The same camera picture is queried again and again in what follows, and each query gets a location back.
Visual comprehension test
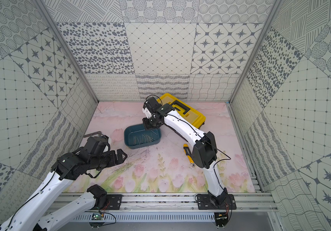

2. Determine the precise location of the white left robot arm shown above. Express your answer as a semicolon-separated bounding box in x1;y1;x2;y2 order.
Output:
0;135;128;231

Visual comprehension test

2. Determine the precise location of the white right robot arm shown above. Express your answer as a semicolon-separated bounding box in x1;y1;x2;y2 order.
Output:
142;95;228;207

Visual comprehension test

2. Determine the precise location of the teal plastic storage box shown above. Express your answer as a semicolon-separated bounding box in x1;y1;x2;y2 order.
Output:
124;124;162;149

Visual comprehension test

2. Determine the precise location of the dark metal L-shaped wrench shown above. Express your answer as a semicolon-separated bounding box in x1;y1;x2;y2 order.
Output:
83;131;102;138

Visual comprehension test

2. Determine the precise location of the yellow black toolbox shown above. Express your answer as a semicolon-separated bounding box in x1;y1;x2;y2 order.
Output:
157;93;206;129

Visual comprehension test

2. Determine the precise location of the yellow black utility knife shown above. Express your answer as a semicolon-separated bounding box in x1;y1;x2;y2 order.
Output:
183;144;195;167

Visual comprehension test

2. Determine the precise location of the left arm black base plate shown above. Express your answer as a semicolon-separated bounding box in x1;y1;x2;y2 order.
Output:
95;194;123;210

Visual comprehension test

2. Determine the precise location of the aluminium mounting rail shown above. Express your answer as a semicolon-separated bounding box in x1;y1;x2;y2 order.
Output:
119;192;278;212

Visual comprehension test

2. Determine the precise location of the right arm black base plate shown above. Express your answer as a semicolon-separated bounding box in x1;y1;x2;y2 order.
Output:
195;193;237;210

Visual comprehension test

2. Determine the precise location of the white slotted cable duct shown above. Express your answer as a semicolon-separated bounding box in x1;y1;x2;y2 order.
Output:
72;212;215;222

